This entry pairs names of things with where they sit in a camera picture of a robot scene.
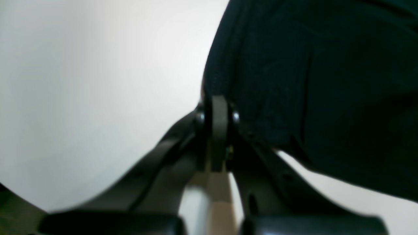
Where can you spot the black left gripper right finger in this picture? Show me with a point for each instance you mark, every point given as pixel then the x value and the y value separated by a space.
pixel 276 200

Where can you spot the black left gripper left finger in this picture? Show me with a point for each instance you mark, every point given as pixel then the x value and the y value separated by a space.
pixel 146 200

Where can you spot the black T-shirt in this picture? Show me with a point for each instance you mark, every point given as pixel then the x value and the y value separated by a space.
pixel 333 83

